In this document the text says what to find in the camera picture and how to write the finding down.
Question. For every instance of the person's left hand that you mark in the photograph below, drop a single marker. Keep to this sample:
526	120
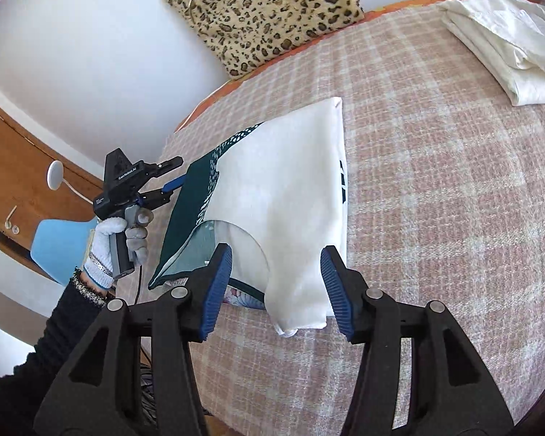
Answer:
101	254

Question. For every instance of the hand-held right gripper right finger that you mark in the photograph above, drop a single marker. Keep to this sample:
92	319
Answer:
336	290

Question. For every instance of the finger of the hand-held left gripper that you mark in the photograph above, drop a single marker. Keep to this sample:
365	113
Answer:
172	185
166	164

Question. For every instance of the orange floral bed sheet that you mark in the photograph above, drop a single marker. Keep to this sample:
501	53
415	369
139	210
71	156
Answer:
390	7

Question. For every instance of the white round lamp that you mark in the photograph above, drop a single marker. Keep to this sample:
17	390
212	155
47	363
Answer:
55	175

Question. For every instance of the folded white garment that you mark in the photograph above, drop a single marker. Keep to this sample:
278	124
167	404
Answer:
490	45

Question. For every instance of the person's left forearm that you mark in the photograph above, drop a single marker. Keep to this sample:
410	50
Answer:
50	349

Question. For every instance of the wooden door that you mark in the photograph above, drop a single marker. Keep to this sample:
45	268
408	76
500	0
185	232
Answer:
18	168

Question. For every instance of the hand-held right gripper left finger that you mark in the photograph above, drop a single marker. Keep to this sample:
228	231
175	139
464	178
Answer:
215	295

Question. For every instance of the light blue chair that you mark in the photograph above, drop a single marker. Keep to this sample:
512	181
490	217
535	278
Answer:
59	245

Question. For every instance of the pink plaid blanket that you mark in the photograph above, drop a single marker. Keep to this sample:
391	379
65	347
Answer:
436	190

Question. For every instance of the white and green shirt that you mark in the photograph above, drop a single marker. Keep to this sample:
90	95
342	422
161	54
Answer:
277	190

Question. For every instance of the leopard print pillow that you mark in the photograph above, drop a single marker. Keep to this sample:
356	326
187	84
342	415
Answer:
263	13

